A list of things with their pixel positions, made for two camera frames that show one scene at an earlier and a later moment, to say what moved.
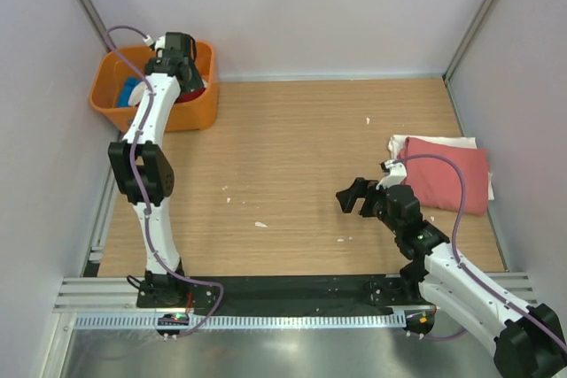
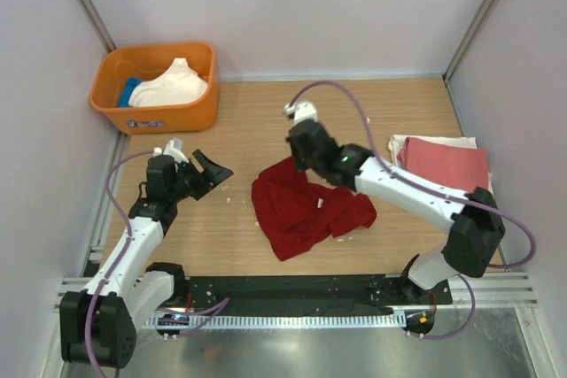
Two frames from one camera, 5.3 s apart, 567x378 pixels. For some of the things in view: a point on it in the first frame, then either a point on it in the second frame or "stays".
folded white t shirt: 397,146 stays
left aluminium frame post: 84,0 stays
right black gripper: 361,188 → 299,165
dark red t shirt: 190,95 → 295,213
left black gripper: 196,81 → 214,174
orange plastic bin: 201,113 stays
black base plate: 283,294 stays
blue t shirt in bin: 125,91 stays
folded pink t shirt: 438,185 stays
